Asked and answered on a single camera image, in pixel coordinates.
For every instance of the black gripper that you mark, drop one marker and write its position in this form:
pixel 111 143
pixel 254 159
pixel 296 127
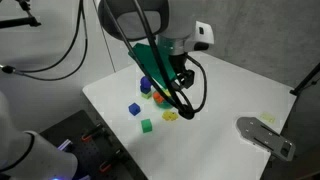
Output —
pixel 183 75

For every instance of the yellow toy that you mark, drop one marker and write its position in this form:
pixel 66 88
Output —
pixel 169 116

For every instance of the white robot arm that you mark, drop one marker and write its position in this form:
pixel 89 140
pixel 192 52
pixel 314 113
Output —
pixel 172 33

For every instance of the orange toy in bowl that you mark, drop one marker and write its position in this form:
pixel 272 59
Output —
pixel 157 97

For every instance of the green plastic board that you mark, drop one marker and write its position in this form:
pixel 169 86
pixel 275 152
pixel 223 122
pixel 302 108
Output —
pixel 146 58

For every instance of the purple ball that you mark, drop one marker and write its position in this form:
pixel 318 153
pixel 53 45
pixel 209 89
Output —
pixel 145 82

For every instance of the light green stacked cube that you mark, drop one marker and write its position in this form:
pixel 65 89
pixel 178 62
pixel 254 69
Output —
pixel 146 96

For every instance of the dark blue stacked cube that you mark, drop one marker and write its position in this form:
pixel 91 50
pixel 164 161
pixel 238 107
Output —
pixel 145 90

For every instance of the grey metal mounting plate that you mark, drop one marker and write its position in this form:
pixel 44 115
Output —
pixel 259 134

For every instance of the yellow sticky note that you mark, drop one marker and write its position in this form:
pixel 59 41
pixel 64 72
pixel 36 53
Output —
pixel 268 117

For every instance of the red black clamp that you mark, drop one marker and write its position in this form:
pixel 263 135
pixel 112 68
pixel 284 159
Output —
pixel 106 165
pixel 87 136

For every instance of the black tripod leg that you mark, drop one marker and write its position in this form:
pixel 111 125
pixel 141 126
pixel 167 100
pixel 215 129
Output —
pixel 308 81

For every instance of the red black clamp lower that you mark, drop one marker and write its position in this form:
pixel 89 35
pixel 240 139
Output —
pixel 106 165

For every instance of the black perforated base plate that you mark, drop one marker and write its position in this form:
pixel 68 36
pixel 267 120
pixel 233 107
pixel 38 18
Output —
pixel 92 153

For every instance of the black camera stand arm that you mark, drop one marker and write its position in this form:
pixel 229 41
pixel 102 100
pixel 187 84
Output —
pixel 28 20

